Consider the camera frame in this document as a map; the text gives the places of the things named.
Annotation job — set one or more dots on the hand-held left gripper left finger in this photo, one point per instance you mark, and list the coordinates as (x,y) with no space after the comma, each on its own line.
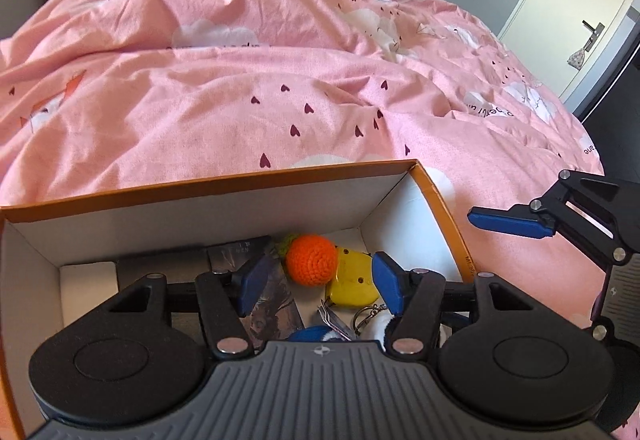
(255,285)

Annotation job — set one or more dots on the small patterned hanging pouch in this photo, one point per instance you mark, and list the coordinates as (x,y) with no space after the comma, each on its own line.
(576,59)

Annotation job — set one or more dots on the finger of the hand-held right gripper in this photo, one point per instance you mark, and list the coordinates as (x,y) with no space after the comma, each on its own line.
(510,222)

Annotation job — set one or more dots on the orange cardboard box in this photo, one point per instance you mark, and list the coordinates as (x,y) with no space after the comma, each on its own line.
(200,225)

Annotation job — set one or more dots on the dark printed foil packet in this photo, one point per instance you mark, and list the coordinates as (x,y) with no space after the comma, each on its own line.
(275,310)

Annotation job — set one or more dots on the orange crochet ball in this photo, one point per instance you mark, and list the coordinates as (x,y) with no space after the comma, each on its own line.
(310,260)

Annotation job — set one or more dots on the blue round object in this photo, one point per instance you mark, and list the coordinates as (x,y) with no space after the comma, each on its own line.
(310,335)

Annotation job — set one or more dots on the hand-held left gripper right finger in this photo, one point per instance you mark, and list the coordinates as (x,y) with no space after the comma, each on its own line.
(392,282)

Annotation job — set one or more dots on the yellow tape measure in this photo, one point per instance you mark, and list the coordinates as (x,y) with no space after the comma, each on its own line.
(350,282)

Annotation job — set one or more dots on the pink printed duvet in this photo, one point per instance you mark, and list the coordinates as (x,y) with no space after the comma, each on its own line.
(250,95)

